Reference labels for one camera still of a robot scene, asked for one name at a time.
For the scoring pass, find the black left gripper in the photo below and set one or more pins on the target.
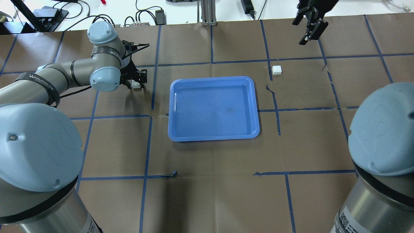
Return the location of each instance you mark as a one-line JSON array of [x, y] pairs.
[[137, 78]]

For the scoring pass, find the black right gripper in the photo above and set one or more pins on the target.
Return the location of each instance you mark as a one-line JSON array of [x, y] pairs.
[[316, 6]]

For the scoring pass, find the white block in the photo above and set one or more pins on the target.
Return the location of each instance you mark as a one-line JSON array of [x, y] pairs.
[[276, 70], [135, 85]]

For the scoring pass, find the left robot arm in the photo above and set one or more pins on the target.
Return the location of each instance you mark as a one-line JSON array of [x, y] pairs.
[[41, 156]]

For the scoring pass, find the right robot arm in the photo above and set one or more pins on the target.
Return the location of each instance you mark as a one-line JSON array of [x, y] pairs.
[[382, 149]]

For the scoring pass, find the blue plastic tray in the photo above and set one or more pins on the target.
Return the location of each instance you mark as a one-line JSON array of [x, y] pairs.
[[203, 109]]

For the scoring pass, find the black power adapter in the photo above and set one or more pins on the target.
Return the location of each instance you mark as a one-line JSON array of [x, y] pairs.
[[248, 7]]

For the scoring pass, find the aluminium frame post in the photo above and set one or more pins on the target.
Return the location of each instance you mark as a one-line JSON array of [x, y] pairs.
[[208, 13]]

